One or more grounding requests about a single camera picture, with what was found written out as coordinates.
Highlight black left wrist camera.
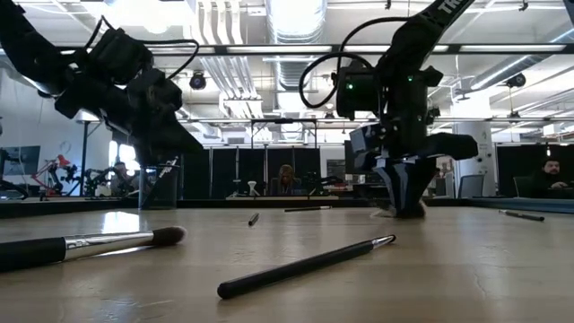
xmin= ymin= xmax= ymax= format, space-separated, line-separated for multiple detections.
xmin=87 ymin=28 xmax=154 ymax=87

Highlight fluffy powder makeup brush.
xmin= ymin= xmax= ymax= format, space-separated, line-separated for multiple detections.
xmin=370 ymin=200 xmax=427 ymax=220

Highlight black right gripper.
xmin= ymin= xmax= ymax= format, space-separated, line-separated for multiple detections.
xmin=348 ymin=65 xmax=480 ymax=220

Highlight dark wall screen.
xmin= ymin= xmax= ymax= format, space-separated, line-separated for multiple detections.
xmin=1 ymin=145 xmax=41 ymax=177

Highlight black overhead frame bar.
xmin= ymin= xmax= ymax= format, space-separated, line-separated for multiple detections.
xmin=57 ymin=43 xmax=574 ymax=57

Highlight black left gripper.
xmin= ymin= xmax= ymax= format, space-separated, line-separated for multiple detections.
xmin=54 ymin=65 xmax=204 ymax=168

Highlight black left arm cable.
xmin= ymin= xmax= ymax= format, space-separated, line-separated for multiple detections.
xmin=84 ymin=15 xmax=201 ymax=81

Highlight black background robot arms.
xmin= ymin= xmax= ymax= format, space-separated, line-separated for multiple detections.
xmin=83 ymin=166 xmax=114 ymax=197

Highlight large silver-ferrule makeup brush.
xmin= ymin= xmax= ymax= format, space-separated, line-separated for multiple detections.
xmin=0 ymin=225 xmax=188 ymax=274

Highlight black mesh cup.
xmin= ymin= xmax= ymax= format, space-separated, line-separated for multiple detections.
xmin=137 ymin=164 xmax=181 ymax=211

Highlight red desk lamp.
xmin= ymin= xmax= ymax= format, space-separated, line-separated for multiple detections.
xmin=33 ymin=153 xmax=72 ymax=196

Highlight black room divider panels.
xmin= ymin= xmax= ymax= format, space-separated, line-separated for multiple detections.
xmin=178 ymin=146 xmax=322 ymax=199
xmin=496 ymin=144 xmax=574 ymax=199

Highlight person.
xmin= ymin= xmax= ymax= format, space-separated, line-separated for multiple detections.
xmin=531 ymin=157 xmax=574 ymax=199
xmin=109 ymin=161 xmax=136 ymax=197
xmin=274 ymin=163 xmax=304 ymax=197

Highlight black metal frame post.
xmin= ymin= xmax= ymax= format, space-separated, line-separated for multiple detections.
xmin=76 ymin=117 xmax=117 ymax=198

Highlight long black makeup brush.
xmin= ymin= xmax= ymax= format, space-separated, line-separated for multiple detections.
xmin=216 ymin=234 xmax=397 ymax=301

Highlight black table border rail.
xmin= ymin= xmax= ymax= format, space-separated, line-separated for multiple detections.
xmin=0 ymin=196 xmax=574 ymax=220

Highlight black pen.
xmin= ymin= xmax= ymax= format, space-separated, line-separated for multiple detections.
xmin=499 ymin=209 xmax=547 ymax=223

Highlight thin black liner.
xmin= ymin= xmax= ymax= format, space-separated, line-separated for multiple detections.
xmin=283 ymin=205 xmax=334 ymax=214

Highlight silver ventilation duct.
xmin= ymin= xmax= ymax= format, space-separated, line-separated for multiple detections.
xmin=264 ymin=0 xmax=329 ymax=93

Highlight grey office chair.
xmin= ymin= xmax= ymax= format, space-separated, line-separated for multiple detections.
xmin=457 ymin=174 xmax=486 ymax=199
xmin=513 ymin=174 xmax=538 ymax=199

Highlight white round column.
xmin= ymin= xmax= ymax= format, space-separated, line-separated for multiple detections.
xmin=452 ymin=96 xmax=495 ymax=198

